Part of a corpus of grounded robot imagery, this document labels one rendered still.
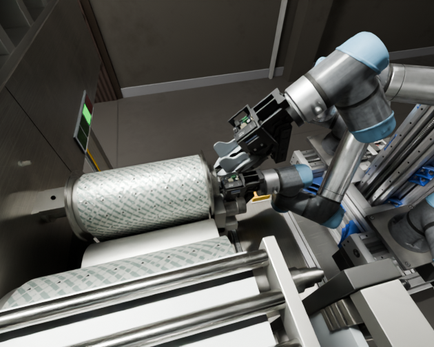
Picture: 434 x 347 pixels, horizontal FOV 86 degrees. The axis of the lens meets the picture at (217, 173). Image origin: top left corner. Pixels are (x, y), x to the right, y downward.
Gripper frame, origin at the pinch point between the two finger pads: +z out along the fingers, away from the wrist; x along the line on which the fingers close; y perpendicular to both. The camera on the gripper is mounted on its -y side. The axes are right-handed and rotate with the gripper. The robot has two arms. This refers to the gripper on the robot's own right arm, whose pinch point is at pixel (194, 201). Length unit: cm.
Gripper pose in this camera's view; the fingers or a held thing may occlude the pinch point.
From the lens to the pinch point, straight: 68.0
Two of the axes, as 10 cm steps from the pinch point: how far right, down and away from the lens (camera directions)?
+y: 0.0, -6.3, -7.8
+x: 2.3, 7.6, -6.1
